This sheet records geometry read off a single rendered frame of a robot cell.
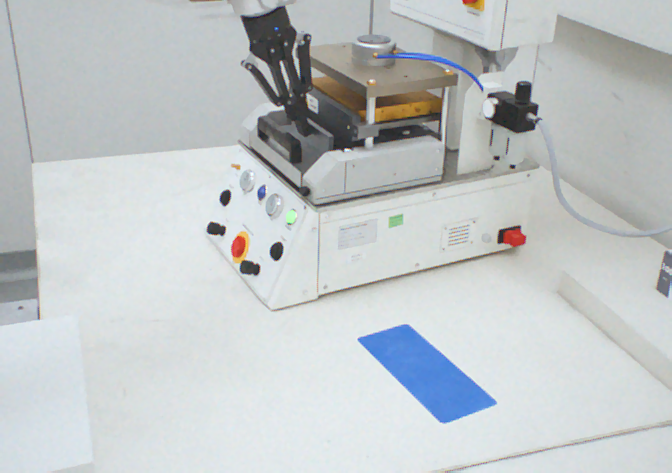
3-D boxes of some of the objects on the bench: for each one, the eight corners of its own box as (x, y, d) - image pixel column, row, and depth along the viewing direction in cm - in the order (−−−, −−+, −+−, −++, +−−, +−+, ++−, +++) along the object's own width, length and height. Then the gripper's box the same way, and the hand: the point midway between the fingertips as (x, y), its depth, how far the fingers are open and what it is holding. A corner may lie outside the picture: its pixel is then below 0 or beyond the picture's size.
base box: (426, 186, 187) (432, 114, 179) (536, 258, 157) (549, 174, 149) (202, 230, 164) (198, 149, 157) (280, 323, 134) (280, 230, 127)
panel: (205, 232, 162) (241, 146, 158) (266, 305, 138) (309, 206, 134) (196, 230, 161) (232, 143, 157) (256, 303, 137) (299, 203, 133)
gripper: (286, -13, 138) (326, 111, 151) (217, 19, 134) (265, 143, 147) (306, -5, 132) (345, 123, 145) (235, 30, 128) (282, 157, 141)
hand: (299, 116), depth 144 cm, fingers closed, pressing on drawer
